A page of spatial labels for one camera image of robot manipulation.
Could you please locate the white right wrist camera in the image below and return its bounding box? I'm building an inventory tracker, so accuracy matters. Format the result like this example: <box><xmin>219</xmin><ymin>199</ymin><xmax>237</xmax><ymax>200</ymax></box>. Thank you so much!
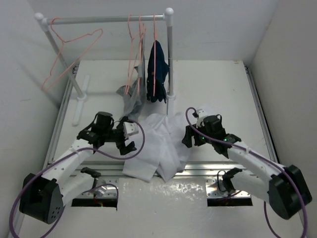
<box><xmin>193</xmin><ymin>109</ymin><xmax>209</xmax><ymax>128</ymax></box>

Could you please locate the pink wire hanger with navy garment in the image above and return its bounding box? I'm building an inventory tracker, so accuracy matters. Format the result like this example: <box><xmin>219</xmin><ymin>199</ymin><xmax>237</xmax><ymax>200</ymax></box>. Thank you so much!
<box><xmin>153</xmin><ymin>15</ymin><xmax>157</xmax><ymax>99</ymax></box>

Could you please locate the aluminium frame rail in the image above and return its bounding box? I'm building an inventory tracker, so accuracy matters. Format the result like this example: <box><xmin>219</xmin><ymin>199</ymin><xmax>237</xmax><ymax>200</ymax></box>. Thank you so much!
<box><xmin>7</xmin><ymin>60</ymin><xmax>308</xmax><ymax>238</ymax></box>

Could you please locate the grey shirt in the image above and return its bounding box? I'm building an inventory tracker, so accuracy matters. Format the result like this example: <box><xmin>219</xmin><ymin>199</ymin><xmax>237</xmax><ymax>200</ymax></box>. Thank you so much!
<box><xmin>116</xmin><ymin>39</ymin><xmax>146</xmax><ymax>121</ymax></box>

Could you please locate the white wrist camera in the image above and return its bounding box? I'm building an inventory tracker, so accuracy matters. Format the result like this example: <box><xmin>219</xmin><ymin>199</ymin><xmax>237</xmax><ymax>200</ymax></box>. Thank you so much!
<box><xmin>193</xmin><ymin>109</ymin><xmax>209</xmax><ymax>128</ymax></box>
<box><xmin>123</xmin><ymin>122</ymin><xmax>139</xmax><ymax>138</ymax></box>

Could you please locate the white clothes rack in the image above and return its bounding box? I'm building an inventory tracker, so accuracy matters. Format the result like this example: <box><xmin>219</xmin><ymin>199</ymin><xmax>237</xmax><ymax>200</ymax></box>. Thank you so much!
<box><xmin>34</xmin><ymin>7</ymin><xmax>175</xmax><ymax>126</ymax></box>

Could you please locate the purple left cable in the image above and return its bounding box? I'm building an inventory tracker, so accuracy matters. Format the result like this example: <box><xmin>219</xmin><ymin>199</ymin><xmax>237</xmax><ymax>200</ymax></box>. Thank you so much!
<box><xmin>9</xmin><ymin>119</ymin><xmax>146</xmax><ymax>238</ymax></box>

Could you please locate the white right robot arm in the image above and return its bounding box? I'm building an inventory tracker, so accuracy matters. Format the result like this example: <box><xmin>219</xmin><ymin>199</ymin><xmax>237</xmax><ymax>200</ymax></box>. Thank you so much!
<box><xmin>182</xmin><ymin>110</ymin><xmax>312</xmax><ymax>220</ymax></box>

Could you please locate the pink wire hanger far left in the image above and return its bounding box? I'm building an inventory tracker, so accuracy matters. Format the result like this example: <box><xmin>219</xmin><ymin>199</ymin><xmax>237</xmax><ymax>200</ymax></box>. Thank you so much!
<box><xmin>41</xmin><ymin>17</ymin><xmax>104</xmax><ymax>92</ymax></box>

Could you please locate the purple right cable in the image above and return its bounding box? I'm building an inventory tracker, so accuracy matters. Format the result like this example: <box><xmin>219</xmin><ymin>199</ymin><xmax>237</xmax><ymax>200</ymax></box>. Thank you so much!
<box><xmin>185</xmin><ymin>107</ymin><xmax>310</xmax><ymax>238</ymax></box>

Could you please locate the dark navy garment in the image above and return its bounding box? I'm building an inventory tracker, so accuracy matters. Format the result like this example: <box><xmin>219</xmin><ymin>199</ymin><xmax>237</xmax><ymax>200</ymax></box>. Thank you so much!
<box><xmin>146</xmin><ymin>41</ymin><xmax>169</xmax><ymax>103</ymax></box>

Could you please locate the white shirt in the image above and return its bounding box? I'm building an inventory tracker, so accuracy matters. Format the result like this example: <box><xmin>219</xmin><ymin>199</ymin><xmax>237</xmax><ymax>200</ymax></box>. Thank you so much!
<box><xmin>122</xmin><ymin>112</ymin><xmax>192</xmax><ymax>182</ymax></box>

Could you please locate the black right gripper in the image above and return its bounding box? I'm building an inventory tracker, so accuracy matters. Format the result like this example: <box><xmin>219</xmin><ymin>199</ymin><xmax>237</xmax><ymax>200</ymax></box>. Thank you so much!
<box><xmin>182</xmin><ymin>122</ymin><xmax>214</xmax><ymax>148</ymax></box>

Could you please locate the purple cable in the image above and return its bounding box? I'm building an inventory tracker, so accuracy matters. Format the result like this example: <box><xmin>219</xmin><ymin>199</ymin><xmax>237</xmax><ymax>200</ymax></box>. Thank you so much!
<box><xmin>9</xmin><ymin>119</ymin><xmax>146</xmax><ymax>238</ymax></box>
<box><xmin>185</xmin><ymin>107</ymin><xmax>310</xmax><ymax>238</ymax></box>

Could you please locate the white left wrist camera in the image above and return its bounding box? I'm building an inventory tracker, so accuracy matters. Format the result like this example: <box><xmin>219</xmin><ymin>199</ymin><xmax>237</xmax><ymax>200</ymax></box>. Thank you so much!
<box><xmin>123</xmin><ymin>122</ymin><xmax>139</xmax><ymax>138</ymax></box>

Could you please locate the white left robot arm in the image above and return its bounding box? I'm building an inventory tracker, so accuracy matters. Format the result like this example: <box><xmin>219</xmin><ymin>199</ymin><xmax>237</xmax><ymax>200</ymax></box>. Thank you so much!
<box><xmin>19</xmin><ymin>112</ymin><xmax>139</xmax><ymax>224</ymax></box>

